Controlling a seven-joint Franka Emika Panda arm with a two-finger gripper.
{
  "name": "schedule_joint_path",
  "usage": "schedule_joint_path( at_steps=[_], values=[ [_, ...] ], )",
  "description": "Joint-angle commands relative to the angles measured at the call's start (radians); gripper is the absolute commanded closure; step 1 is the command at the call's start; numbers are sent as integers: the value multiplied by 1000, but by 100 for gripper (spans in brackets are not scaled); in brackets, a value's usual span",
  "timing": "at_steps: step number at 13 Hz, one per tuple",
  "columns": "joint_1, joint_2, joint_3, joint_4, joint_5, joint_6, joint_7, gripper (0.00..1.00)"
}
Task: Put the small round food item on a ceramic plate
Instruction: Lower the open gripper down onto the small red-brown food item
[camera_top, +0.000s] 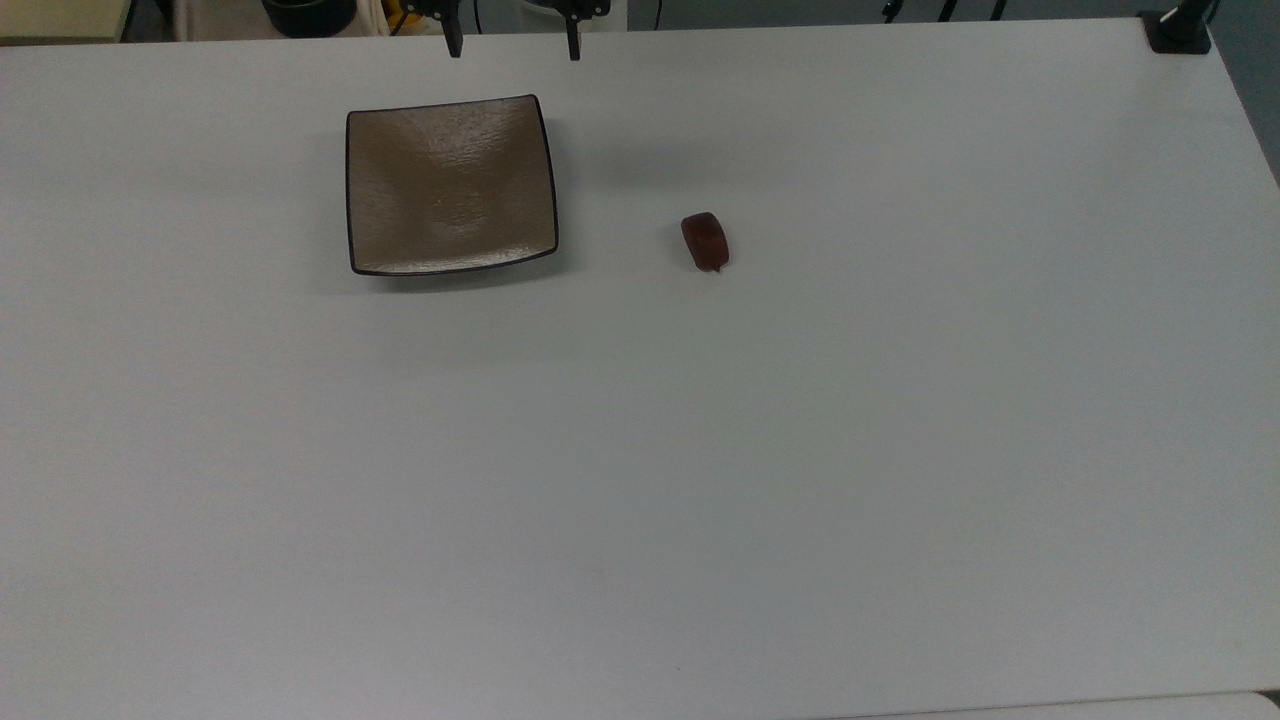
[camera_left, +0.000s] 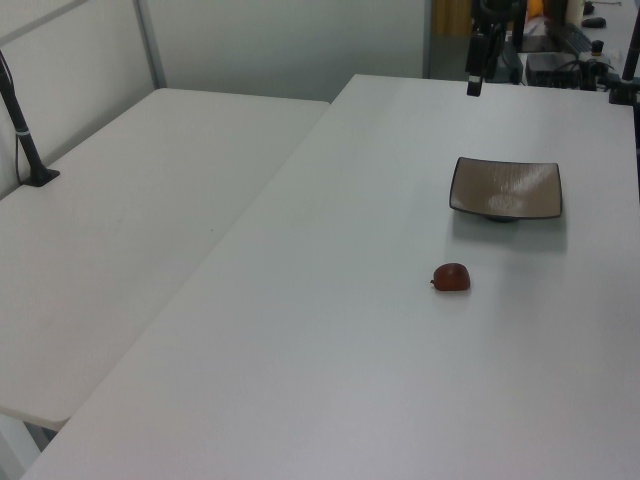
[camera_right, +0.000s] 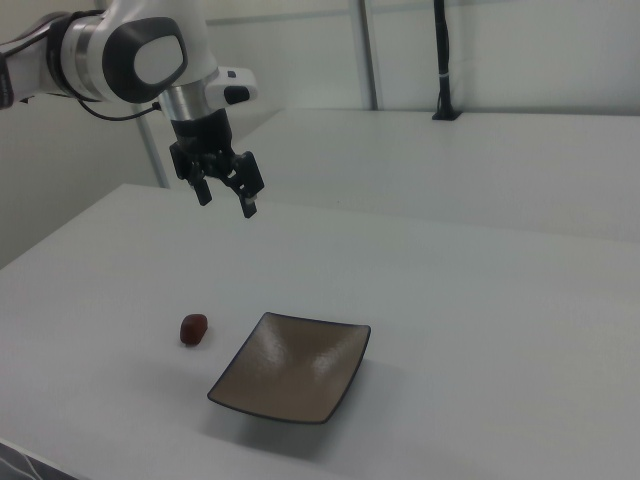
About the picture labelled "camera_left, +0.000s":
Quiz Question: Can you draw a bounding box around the black Franka gripper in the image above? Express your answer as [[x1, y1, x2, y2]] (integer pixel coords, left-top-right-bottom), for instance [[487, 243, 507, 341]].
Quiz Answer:
[[465, 0, 524, 98]]

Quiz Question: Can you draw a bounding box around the small round reddish-brown food item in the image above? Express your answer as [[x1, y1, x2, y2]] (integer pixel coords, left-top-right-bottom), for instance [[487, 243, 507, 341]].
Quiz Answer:
[[429, 262, 472, 292]]

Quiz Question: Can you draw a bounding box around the square brown ceramic plate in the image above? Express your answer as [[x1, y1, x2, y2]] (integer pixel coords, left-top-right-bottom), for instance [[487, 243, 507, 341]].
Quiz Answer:
[[448, 156, 565, 224]]

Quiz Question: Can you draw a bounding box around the black vertical pole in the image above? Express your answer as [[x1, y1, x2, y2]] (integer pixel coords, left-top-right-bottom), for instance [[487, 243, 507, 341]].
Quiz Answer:
[[508, 19, 527, 84]]

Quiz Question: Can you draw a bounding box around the yellow panel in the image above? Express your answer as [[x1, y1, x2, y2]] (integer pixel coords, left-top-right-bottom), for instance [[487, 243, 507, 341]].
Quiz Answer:
[[431, 0, 472, 37]]

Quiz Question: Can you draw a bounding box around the black electronics box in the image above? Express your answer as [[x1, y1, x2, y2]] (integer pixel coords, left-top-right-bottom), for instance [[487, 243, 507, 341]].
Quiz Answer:
[[525, 51, 601, 92]]

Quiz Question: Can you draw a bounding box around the black keyboard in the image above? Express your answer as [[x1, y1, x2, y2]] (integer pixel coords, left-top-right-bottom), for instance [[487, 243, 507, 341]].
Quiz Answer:
[[546, 20, 592, 54]]

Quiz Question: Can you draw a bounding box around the black clamp camera stand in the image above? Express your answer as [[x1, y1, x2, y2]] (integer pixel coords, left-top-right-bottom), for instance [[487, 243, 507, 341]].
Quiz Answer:
[[606, 29, 640, 106]]

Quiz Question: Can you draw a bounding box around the black camera stand pole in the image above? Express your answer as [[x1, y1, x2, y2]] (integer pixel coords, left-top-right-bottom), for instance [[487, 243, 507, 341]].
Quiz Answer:
[[0, 49, 61, 188]]

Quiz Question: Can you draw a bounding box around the thin black cable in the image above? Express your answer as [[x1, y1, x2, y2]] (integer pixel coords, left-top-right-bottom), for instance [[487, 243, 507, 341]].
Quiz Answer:
[[0, 49, 26, 185]]

